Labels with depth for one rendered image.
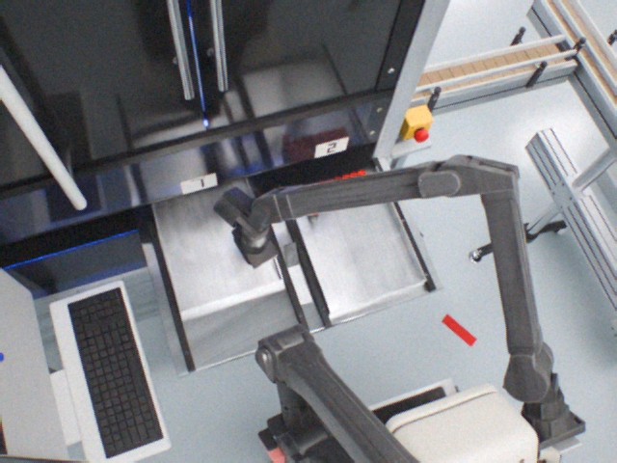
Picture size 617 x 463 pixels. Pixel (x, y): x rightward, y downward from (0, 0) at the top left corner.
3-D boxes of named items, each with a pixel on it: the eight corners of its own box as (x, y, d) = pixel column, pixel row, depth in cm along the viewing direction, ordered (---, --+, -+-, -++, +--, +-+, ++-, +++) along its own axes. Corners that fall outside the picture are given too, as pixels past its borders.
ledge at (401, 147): (372, 120, 167) (373, 116, 165) (412, 109, 169) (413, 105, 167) (390, 159, 162) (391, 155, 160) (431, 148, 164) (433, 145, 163)
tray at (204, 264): (148, 196, 149) (146, 190, 146) (243, 170, 154) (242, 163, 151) (181, 315, 138) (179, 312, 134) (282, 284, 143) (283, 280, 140)
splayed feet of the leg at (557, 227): (465, 251, 247) (475, 238, 234) (558, 219, 257) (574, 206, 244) (472, 267, 244) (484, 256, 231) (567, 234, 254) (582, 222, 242)
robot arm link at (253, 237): (256, 244, 116) (275, 225, 117) (231, 222, 117) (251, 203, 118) (255, 254, 122) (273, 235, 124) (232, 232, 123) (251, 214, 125)
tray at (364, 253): (284, 197, 152) (285, 191, 149) (374, 172, 157) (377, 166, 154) (328, 315, 141) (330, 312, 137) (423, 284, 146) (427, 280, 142)
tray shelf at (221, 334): (131, 204, 150) (130, 201, 148) (373, 138, 164) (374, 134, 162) (178, 378, 133) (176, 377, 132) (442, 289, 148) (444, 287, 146)
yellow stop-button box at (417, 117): (392, 120, 155) (398, 104, 149) (416, 114, 157) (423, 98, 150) (404, 142, 153) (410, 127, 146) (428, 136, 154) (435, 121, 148)
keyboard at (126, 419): (67, 305, 144) (65, 302, 141) (120, 287, 147) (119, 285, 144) (107, 459, 130) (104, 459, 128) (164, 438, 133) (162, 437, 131)
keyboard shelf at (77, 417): (20, 314, 144) (16, 313, 142) (124, 281, 150) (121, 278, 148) (59, 489, 129) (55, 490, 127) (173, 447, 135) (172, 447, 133)
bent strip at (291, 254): (282, 253, 146) (283, 245, 141) (294, 250, 147) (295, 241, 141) (300, 304, 141) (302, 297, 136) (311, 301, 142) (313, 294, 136)
